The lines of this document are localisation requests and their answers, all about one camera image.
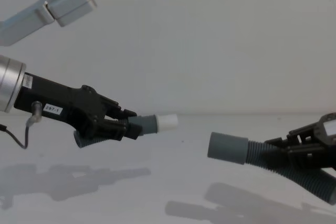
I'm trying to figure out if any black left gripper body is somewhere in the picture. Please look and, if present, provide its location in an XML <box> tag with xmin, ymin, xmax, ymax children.
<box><xmin>14</xmin><ymin>72</ymin><xmax>122</xmax><ymax>140</ymax></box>

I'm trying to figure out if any white curtain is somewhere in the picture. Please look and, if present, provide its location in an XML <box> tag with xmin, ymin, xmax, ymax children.
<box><xmin>0</xmin><ymin>0</ymin><xmax>336</xmax><ymax>116</ymax></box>

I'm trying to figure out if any grey ribbed hose white tip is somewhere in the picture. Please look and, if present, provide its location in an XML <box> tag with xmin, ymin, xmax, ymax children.
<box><xmin>73</xmin><ymin>113</ymin><xmax>179</xmax><ymax>148</ymax></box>

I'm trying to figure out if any grey ribbed hose grey cuff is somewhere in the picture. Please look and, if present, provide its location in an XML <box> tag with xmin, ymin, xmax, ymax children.
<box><xmin>207</xmin><ymin>131</ymin><xmax>336</xmax><ymax>205</ymax></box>

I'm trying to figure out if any white table cloth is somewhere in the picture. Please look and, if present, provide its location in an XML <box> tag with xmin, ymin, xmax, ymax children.
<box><xmin>0</xmin><ymin>113</ymin><xmax>336</xmax><ymax>224</ymax></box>

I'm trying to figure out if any thin dark gripper cable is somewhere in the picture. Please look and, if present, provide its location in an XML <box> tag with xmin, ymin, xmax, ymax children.
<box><xmin>0</xmin><ymin>100</ymin><xmax>43</xmax><ymax>150</ymax></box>

